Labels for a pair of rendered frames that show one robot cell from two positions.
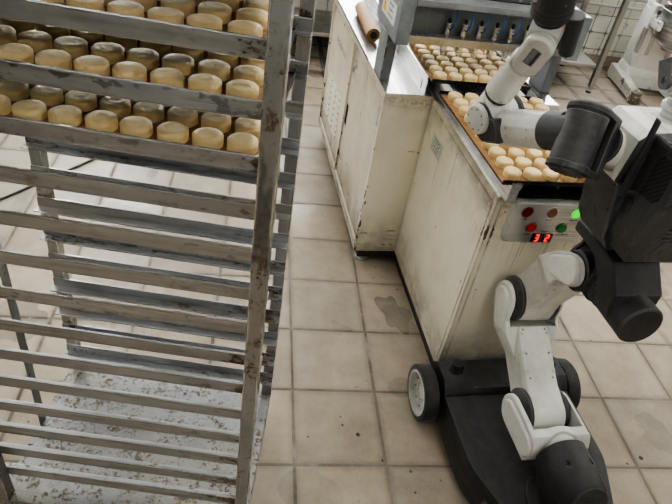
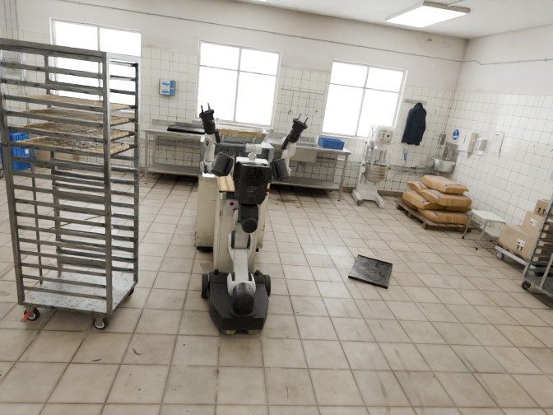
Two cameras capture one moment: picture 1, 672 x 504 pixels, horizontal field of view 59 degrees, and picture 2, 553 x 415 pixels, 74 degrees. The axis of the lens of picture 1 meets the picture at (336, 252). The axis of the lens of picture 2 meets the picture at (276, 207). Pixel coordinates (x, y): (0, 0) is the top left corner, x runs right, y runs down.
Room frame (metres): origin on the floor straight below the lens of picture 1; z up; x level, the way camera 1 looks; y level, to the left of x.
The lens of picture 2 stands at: (-1.32, -1.00, 1.75)
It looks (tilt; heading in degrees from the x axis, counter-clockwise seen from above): 18 degrees down; 2
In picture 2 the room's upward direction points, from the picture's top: 8 degrees clockwise
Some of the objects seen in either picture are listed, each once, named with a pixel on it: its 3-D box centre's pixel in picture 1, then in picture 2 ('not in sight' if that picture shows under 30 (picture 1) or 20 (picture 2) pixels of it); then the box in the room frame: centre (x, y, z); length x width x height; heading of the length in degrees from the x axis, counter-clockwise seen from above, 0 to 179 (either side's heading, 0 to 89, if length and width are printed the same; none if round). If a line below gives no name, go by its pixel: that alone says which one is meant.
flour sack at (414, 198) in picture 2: not in sight; (423, 200); (4.63, -3.15, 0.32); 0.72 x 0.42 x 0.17; 15
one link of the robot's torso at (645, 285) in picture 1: (615, 278); (248, 215); (1.22, -0.71, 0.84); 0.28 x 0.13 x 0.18; 16
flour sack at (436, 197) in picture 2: not in sight; (446, 198); (4.39, -3.41, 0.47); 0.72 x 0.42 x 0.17; 106
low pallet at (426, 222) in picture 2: not in sight; (431, 216); (4.67, -3.37, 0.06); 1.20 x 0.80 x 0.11; 13
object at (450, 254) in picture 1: (475, 234); (234, 228); (1.90, -0.51, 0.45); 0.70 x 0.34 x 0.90; 15
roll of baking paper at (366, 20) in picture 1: (366, 20); not in sight; (2.87, 0.05, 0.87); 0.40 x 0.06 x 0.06; 12
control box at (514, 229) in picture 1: (544, 221); (240, 208); (1.54, -0.60, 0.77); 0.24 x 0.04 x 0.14; 105
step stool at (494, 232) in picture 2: not in sight; (488, 230); (3.72, -3.82, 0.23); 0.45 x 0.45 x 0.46; 3
